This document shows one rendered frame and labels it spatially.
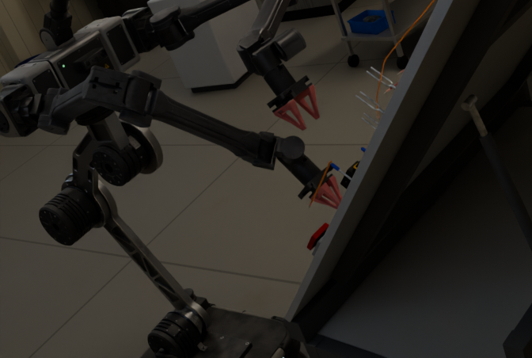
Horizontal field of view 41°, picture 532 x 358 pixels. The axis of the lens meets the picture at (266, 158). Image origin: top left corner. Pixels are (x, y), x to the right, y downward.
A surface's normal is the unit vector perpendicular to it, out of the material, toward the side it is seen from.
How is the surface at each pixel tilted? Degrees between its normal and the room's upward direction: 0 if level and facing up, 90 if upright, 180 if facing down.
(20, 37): 90
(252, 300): 0
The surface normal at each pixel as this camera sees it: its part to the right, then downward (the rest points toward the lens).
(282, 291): -0.34, -0.84
